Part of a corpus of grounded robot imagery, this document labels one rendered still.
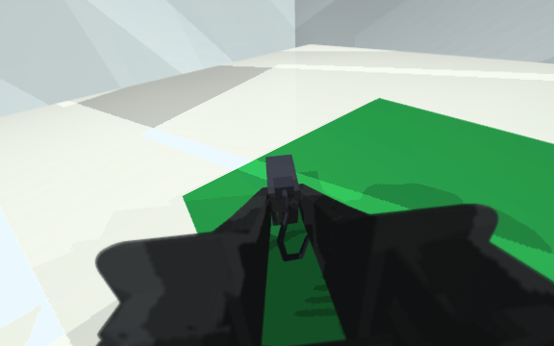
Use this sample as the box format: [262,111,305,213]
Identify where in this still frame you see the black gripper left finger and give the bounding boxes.
[95,187,271,346]

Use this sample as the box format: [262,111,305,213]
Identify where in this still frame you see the green circuit board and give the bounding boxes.
[183,98,554,346]

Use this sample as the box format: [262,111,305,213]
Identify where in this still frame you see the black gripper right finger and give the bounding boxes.
[299,184,499,339]

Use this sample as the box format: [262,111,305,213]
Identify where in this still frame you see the black cable with plug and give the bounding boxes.
[265,155,310,261]

